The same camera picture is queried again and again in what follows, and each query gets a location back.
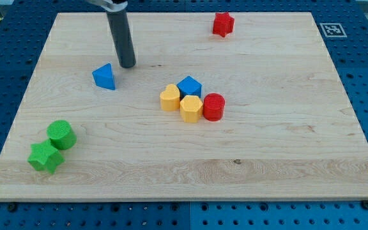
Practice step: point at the blue triangle block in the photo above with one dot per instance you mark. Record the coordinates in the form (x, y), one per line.
(103, 77)

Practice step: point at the yellow hexagon block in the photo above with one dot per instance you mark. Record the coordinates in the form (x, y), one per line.
(191, 109)

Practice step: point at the yellow heart block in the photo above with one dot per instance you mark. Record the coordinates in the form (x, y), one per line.
(170, 98)

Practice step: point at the blue cube block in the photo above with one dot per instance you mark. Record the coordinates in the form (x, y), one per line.
(189, 86)

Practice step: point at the red cylinder block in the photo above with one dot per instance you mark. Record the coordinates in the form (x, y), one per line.
(214, 104)

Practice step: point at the wooden board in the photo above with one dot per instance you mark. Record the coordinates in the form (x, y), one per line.
(288, 133)

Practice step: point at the red star block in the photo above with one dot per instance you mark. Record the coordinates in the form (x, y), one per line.
(223, 24)

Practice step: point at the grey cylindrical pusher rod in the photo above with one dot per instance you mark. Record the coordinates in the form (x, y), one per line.
(120, 30)

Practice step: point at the green cylinder block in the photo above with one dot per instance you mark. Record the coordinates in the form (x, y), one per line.
(61, 135)

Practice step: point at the green star block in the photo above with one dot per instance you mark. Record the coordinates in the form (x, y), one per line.
(45, 157)

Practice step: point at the white fiducial marker tag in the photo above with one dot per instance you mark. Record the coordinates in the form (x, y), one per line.
(333, 30)

